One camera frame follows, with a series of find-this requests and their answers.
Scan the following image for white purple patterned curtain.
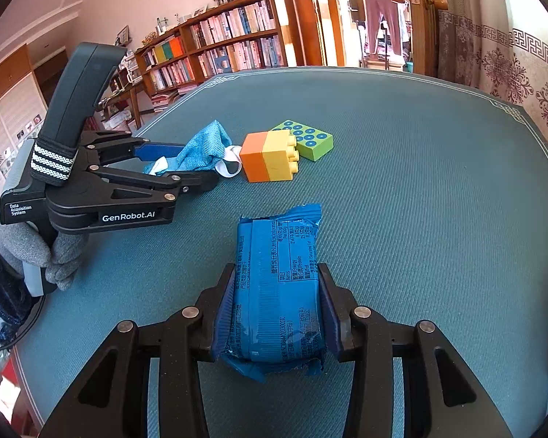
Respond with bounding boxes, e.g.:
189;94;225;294
437;0;548;142

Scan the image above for blue snack packet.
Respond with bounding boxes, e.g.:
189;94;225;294
218;204;327;383

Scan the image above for wooden bookshelf with books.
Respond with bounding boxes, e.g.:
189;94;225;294
135;0;304;96

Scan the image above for grey gloved hand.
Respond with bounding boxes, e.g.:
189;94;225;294
0;222;89;291

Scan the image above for wooden door with knob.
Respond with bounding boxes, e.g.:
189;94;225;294
292;0;449;76

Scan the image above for orange yellow toy brick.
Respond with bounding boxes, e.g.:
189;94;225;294
239;130;300;183

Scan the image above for green toy brick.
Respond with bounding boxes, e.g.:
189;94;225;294
273;120;334;162

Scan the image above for hanging purple trousers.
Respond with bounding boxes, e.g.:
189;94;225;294
364;0;402;55

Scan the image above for small dark wooden shelf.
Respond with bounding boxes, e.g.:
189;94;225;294
94;50;144;131

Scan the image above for blue cloth with white tag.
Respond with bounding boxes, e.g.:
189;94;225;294
136;121;242;178

